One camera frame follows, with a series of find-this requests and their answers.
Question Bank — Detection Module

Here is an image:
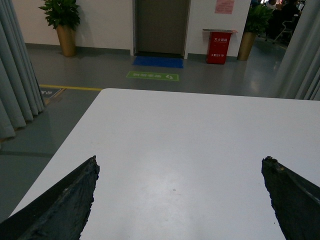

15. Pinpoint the blue floor sign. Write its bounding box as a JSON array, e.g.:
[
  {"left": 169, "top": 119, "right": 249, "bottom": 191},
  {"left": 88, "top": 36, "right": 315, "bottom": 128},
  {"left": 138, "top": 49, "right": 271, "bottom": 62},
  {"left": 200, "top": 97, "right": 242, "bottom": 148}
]
[{"left": 40, "top": 87, "right": 66, "bottom": 100}]

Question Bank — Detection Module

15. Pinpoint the right potted plant gold pot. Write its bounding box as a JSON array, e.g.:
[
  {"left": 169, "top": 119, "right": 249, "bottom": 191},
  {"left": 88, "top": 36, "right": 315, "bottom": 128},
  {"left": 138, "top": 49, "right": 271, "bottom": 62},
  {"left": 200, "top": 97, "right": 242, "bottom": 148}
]
[{"left": 237, "top": 4, "right": 273, "bottom": 61}]

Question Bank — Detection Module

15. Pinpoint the left potted plant gold pot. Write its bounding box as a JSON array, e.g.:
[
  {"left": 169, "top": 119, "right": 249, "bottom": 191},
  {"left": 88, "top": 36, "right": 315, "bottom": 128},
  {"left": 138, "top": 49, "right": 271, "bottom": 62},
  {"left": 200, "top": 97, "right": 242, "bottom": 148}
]
[{"left": 38, "top": 0, "right": 80, "bottom": 57}]

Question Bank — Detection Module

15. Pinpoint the red fire extinguisher box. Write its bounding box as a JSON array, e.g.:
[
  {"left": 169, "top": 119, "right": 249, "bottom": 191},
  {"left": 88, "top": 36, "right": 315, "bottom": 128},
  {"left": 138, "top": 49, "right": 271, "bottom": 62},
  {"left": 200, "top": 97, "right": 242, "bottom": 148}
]
[{"left": 202, "top": 28, "right": 237, "bottom": 65}]

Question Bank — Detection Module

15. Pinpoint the green floor sign sticker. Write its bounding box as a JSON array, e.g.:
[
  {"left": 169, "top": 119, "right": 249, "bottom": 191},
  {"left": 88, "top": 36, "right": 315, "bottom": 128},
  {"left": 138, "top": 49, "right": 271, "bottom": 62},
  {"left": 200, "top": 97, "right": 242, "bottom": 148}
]
[{"left": 126, "top": 71, "right": 180, "bottom": 82}]

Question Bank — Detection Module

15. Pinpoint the pink wall notice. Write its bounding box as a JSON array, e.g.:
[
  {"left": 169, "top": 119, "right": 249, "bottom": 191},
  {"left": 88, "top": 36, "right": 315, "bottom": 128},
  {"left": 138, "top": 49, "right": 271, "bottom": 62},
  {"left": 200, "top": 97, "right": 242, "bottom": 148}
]
[{"left": 214, "top": 0, "right": 235, "bottom": 15}]

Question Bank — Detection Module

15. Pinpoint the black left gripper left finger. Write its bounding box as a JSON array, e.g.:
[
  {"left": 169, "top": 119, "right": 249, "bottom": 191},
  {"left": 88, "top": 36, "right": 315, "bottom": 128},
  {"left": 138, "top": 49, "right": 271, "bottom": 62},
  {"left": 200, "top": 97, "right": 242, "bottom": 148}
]
[{"left": 0, "top": 156, "right": 100, "bottom": 240}]

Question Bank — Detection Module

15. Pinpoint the blue floor mat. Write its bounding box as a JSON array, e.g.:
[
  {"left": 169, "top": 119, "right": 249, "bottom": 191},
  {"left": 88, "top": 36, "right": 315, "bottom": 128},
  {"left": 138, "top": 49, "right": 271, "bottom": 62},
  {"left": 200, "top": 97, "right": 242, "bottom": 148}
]
[{"left": 132, "top": 56, "right": 184, "bottom": 69}]

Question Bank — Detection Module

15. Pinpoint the grey curtain right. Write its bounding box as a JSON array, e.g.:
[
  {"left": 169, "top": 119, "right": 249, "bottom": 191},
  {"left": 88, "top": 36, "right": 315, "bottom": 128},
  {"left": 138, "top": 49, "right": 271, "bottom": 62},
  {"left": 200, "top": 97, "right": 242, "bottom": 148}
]
[{"left": 269, "top": 0, "right": 320, "bottom": 101}]

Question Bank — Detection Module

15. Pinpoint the grey curtain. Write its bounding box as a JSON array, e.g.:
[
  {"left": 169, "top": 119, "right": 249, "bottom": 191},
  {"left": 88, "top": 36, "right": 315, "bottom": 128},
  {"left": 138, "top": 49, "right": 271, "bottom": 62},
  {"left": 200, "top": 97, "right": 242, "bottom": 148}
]
[
  {"left": 0, "top": 0, "right": 45, "bottom": 139},
  {"left": 269, "top": 0, "right": 320, "bottom": 101}
]

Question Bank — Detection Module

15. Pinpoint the grey door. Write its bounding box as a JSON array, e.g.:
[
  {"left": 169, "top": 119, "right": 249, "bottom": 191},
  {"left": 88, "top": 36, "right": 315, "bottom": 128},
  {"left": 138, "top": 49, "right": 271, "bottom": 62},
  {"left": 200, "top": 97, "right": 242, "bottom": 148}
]
[{"left": 135, "top": 0, "right": 190, "bottom": 57}]

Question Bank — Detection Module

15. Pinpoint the potted plant gold pot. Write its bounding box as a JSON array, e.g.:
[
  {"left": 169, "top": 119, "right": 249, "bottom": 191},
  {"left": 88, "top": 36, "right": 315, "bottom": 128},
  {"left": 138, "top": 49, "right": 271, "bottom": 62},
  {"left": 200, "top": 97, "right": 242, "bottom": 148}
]
[
  {"left": 237, "top": 4, "right": 273, "bottom": 61},
  {"left": 38, "top": 0, "right": 80, "bottom": 57}
]

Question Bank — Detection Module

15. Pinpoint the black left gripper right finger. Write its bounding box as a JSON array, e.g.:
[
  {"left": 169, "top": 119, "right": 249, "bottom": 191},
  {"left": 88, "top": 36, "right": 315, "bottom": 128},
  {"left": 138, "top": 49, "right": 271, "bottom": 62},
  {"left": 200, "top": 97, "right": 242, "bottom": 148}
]
[{"left": 261, "top": 156, "right": 320, "bottom": 240}]

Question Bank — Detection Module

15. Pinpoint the grey curtain left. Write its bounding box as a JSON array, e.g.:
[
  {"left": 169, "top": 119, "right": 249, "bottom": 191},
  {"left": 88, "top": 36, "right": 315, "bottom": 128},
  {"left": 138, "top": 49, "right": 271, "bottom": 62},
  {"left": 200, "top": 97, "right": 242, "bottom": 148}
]
[{"left": 0, "top": 0, "right": 45, "bottom": 139}]

